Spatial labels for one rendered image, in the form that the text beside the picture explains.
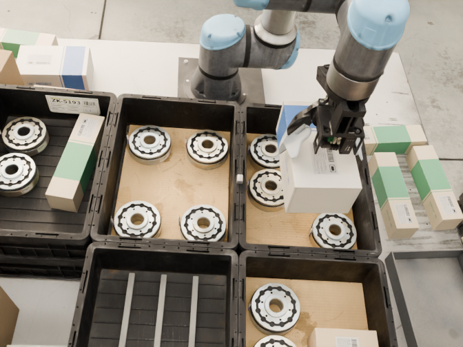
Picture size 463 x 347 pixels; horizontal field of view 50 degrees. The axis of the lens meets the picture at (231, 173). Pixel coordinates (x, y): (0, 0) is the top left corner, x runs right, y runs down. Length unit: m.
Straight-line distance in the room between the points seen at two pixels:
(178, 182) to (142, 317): 0.33
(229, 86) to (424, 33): 1.96
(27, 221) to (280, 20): 0.77
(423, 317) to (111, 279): 0.74
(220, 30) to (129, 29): 1.55
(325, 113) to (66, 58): 0.93
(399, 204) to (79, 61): 0.98
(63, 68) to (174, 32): 1.39
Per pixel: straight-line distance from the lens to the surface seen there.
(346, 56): 0.72
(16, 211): 1.22
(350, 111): 0.76
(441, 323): 1.34
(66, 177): 1.17
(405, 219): 1.36
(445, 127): 2.74
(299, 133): 0.88
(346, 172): 0.90
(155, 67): 1.64
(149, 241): 1.02
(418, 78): 2.92
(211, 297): 1.08
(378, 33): 0.68
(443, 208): 1.42
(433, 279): 1.38
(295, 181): 0.87
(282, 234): 1.16
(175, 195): 1.19
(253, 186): 1.17
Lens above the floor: 1.84
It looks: 56 degrees down
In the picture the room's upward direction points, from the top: 9 degrees clockwise
